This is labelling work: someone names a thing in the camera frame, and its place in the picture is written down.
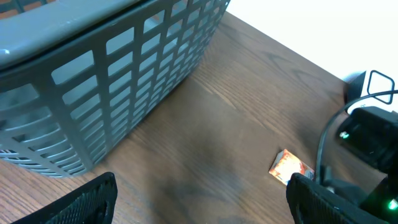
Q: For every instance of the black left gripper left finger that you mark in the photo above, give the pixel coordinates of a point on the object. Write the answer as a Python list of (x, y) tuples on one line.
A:
[(92, 203)]

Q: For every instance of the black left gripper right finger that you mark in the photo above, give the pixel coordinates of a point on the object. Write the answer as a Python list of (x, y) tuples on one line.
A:
[(311, 203)]

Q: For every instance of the orange snack packet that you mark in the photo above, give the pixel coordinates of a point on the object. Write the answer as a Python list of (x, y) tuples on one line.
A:
[(286, 164)]

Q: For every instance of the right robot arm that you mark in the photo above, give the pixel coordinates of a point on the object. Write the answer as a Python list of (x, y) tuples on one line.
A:
[(370, 134)]

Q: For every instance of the white barcode scanner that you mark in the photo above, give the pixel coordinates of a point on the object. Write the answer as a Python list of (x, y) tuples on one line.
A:
[(369, 82)]

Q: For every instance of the grey plastic basket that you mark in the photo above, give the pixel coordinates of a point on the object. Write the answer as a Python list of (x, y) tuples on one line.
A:
[(77, 76)]

